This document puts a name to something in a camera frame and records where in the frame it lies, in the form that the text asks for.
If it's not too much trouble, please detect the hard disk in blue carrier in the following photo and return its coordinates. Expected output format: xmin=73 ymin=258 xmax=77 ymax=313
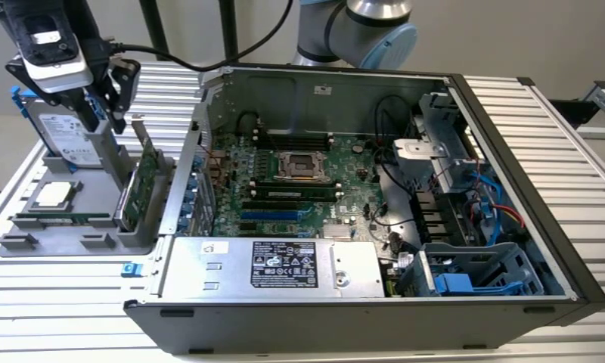
xmin=9 ymin=85 xmax=109 ymax=175

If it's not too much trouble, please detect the grey parts rack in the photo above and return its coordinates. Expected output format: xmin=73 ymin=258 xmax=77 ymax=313
xmin=0 ymin=120 xmax=177 ymax=258

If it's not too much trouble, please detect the silver metal drive cage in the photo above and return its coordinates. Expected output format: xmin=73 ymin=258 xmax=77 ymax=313
xmin=390 ymin=92 xmax=487 ymax=194

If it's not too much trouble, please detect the black grey PC case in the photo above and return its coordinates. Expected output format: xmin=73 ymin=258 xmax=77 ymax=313
xmin=122 ymin=62 xmax=605 ymax=356

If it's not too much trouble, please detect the red wire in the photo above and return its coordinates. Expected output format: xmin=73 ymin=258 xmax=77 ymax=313
xmin=491 ymin=203 xmax=526 ymax=228

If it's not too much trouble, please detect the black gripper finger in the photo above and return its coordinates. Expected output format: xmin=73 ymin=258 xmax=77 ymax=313
xmin=3 ymin=52 xmax=101 ymax=132
xmin=105 ymin=56 xmax=142 ymax=136

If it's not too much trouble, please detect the Nvidia Quadro graphics card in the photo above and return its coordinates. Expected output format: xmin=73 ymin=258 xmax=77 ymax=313
xmin=113 ymin=114 xmax=162 ymax=231

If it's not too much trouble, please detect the silver power supply unit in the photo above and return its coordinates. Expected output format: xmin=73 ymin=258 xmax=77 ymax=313
xmin=158 ymin=236 xmax=387 ymax=299

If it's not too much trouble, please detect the green RAM stick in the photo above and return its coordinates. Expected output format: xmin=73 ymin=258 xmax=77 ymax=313
xmin=17 ymin=213 xmax=111 ymax=224

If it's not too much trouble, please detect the green motherboard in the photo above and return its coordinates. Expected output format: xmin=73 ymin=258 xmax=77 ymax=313
xmin=209 ymin=134 xmax=419 ymax=247

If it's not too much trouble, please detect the grey disk bay cage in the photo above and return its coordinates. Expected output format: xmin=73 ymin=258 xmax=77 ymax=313
xmin=397 ymin=241 xmax=546 ymax=299

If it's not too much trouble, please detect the CPU socket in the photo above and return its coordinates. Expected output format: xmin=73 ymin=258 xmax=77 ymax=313
xmin=271 ymin=149 xmax=329 ymax=181

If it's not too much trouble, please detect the metal locking lever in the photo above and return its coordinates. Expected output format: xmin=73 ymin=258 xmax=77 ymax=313
xmin=254 ymin=119 xmax=279 ymax=152

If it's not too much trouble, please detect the thin black wire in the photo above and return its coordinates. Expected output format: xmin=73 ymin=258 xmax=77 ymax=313
xmin=374 ymin=94 xmax=415 ymax=147

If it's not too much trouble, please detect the blue wire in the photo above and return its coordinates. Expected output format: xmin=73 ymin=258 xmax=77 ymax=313
xmin=466 ymin=169 xmax=503 ymax=245

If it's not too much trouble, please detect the black camera cable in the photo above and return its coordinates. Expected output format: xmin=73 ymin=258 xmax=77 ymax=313
xmin=99 ymin=0 xmax=295 ymax=73

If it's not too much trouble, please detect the dark RAM stick white label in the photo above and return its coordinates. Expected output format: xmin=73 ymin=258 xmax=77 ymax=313
xmin=254 ymin=187 xmax=342 ymax=201

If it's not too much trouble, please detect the long black expansion slot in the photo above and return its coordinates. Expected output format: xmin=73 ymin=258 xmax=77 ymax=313
xmin=239 ymin=200 xmax=302 ymax=210

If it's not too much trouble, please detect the silver heat sink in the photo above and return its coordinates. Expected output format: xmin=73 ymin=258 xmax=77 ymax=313
xmin=323 ymin=223 xmax=354 ymax=240

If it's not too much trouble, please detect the thick black cable loop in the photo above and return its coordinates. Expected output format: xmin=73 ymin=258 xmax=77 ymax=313
xmin=235 ymin=109 xmax=261 ymax=133

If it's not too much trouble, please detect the black stand pole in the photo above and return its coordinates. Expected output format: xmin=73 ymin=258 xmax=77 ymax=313
xmin=217 ymin=0 xmax=238 ymax=64
xmin=138 ymin=0 xmax=171 ymax=62

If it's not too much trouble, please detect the silver CPU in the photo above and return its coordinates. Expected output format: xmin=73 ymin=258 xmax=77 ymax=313
xmin=33 ymin=181 xmax=79 ymax=207

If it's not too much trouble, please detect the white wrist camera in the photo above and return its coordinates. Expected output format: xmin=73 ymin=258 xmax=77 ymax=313
xmin=17 ymin=11 xmax=95 ymax=94

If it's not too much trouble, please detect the metal socket cover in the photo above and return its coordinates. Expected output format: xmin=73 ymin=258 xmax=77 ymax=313
xmin=273 ymin=150 xmax=329 ymax=180

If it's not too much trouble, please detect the blue disk bay latch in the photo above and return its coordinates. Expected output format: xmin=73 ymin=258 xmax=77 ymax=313
xmin=433 ymin=272 xmax=474 ymax=296

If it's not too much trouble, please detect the blue expansion slot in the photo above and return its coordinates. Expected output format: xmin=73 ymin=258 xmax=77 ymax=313
xmin=241 ymin=209 xmax=303 ymax=222

